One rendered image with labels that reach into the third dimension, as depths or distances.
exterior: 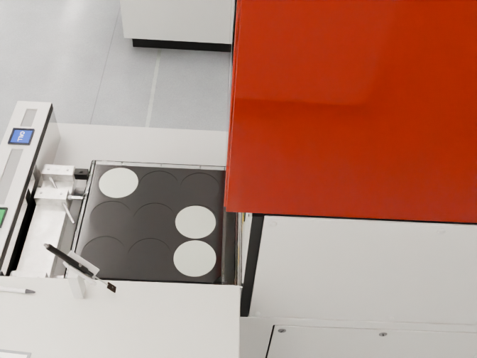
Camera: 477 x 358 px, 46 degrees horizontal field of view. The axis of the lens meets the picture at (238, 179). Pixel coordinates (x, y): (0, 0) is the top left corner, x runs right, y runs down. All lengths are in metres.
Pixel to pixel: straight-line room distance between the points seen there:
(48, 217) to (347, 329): 0.79
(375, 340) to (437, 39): 0.91
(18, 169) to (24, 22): 2.29
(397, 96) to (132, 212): 0.81
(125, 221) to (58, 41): 2.22
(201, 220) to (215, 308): 0.28
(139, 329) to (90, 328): 0.10
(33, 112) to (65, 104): 1.45
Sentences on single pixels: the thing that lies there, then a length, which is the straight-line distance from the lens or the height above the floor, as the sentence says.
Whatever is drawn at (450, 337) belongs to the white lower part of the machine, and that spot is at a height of 0.75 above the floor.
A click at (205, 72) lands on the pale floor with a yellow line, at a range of 3.24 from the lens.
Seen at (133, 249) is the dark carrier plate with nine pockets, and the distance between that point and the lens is 1.38.
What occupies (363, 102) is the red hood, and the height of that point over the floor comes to 1.51.
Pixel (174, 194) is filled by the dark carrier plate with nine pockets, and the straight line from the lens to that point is 1.47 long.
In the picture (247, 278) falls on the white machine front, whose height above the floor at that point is 1.00.
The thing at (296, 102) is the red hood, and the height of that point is 1.50.
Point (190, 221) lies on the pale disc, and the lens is 1.42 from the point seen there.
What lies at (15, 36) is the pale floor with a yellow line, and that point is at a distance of 3.62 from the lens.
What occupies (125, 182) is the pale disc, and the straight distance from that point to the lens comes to 1.51.
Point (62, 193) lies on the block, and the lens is 1.50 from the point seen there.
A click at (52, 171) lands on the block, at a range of 1.55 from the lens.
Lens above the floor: 2.05
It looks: 50 degrees down
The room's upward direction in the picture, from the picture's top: 5 degrees clockwise
